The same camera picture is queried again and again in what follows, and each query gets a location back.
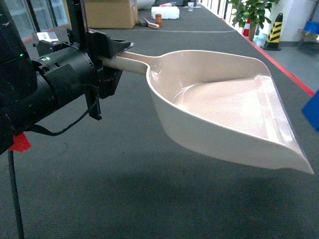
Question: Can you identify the red white traffic cone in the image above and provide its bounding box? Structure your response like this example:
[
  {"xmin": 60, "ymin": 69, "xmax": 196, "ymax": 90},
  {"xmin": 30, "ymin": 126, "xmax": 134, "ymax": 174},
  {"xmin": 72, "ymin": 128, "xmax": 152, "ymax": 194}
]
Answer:
[{"xmin": 242, "ymin": 18, "xmax": 251, "ymax": 37}]

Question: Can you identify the black cable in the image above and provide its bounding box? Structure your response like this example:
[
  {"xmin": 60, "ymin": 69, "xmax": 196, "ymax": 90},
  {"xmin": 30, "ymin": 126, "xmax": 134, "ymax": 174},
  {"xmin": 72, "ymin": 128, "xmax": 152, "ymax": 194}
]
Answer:
[{"xmin": 7, "ymin": 84, "xmax": 101, "ymax": 239}]

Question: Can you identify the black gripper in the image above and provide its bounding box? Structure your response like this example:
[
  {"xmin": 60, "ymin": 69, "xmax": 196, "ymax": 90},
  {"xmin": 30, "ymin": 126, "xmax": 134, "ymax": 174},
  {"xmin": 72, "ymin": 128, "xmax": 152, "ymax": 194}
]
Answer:
[{"xmin": 66, "ymin": 27, "xmax": 135, "ymax": 100}]

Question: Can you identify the white paper cup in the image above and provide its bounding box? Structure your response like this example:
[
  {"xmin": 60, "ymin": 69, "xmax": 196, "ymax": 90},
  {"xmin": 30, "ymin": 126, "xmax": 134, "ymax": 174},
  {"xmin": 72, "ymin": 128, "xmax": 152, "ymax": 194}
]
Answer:
[{"xmin": 187, "ymin": 2, "xmax": 194, "ymax": 11}]

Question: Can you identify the orange bottle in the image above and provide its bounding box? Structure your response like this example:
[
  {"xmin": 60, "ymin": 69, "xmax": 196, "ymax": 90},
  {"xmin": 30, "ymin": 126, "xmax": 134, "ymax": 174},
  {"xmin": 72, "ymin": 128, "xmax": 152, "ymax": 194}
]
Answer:
[{"xmin": 155, "ymin": 13, "xmax": 162, "ymax": 27}]

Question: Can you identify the white label plate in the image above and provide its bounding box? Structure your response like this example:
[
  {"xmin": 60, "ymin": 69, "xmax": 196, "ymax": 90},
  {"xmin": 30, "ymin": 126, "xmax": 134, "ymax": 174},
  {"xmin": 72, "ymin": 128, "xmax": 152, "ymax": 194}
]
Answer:
[{"xmin": 32, "ymin": 32, "xmax": 59, "ymax": 43}]

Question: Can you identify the beige plastic dustpan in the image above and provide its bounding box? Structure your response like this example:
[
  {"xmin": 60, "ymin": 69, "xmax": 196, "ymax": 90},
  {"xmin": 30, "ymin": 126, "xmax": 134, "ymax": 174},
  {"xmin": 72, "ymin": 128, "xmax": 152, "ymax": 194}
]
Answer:
[{"xmin": 102, "ymin": 50, "xmax": 313, "ymax": 174}]

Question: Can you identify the red tape tag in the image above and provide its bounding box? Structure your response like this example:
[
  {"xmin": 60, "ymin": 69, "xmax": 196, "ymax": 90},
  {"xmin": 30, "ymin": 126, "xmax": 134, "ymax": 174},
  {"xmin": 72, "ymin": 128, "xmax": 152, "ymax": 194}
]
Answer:
[{"xmin": 9, "ymin": 132, "xmax": 32, "ymax": 152}]

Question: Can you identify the green potted plant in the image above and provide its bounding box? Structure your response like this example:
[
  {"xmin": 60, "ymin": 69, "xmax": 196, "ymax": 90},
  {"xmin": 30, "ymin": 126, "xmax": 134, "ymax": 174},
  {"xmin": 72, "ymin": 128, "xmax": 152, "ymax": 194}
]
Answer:
[{"xmin": 226, "ymin": 0, "xmax": 279, "ymax": 41}]

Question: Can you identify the large cardboard box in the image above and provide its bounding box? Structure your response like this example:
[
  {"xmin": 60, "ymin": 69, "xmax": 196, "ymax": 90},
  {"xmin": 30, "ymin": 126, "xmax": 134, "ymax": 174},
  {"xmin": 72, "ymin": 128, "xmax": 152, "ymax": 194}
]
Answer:
[{"xmin": 84, "ymin": 0, "xmax": 138, "ymax": 29}]

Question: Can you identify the blue plastic block part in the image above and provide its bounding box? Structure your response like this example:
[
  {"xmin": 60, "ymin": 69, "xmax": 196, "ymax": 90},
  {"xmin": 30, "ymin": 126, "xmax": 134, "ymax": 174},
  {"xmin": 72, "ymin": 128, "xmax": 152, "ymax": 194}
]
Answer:
[{"xmin": 302, "ymin": 95, "xmax": 319, "ymax": 131}]

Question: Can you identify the white foam box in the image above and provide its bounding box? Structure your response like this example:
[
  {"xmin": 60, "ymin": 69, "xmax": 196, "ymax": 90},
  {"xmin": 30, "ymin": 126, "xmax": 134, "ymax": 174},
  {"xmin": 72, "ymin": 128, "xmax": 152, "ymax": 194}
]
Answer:
[{"xmin": 151, "ymin": 6, "xmax": 179, "ymax": 19}]

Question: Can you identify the yellow black traffic bollard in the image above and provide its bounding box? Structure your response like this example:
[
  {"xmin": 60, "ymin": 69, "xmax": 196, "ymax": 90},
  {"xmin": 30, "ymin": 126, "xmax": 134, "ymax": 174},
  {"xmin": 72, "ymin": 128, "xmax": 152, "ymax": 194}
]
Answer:
[{"xmin": 262, "ymin": 13, "xmax": 283, "ymax": 51}]

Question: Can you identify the wooden handled brush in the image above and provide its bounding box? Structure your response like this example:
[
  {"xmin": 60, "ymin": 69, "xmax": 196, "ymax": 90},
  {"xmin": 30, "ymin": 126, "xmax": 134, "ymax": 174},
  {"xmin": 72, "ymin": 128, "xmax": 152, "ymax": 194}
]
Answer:
[{"xmin": 139, "ymin": 17, "xmax": 160, "ymax": 29}]

